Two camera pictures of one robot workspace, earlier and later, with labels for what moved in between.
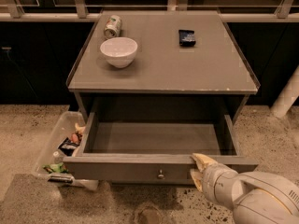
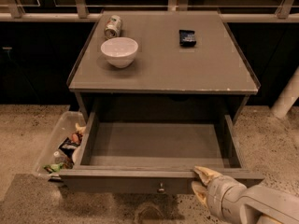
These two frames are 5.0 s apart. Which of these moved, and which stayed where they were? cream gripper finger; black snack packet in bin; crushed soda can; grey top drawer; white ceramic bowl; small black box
Moved: cream gripper finger; grey top drawer
Stayed: black snack packet in bin; crushed soda can; small black box; white ceramic bowl
